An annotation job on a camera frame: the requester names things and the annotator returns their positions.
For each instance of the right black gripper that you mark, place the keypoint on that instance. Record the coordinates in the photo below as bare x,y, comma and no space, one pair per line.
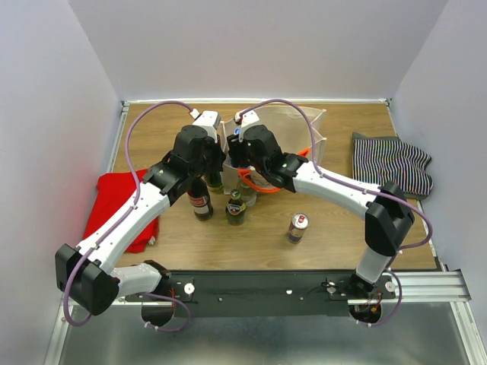
235,145

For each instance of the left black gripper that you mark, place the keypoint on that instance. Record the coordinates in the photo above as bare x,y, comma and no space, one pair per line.
219,155

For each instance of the beige canvas tote bag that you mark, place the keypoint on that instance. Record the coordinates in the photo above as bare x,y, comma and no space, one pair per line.
290,131

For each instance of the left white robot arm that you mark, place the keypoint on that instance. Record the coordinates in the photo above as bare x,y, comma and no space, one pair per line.
86,273

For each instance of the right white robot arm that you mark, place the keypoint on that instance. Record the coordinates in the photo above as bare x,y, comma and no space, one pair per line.
384,210

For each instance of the rear green glass bottle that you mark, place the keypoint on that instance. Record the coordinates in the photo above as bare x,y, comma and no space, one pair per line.
214,182

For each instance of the front cola glass bottle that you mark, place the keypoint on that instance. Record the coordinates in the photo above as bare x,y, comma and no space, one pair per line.
199,198

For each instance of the clear glass soda bottle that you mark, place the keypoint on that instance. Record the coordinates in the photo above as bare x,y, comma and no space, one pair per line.
247,193

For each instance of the front green beer bottle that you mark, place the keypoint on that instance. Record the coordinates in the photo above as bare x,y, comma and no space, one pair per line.
235,208

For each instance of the red bull energy can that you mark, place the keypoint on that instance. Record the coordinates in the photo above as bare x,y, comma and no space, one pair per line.
299,223

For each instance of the red folded cloth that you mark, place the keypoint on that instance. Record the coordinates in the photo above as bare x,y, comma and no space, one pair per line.
113,190

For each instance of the striped folded cloth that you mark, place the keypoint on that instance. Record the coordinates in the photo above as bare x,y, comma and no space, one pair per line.
379,160

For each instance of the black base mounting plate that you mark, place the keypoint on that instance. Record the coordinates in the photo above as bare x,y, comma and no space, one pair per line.
271,293

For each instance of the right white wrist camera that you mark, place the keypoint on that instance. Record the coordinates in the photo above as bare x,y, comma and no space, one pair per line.
245,120

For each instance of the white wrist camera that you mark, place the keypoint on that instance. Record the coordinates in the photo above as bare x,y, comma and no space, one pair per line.
245,120
207,120

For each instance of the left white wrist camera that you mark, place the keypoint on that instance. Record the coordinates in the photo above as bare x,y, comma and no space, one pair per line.
207,120

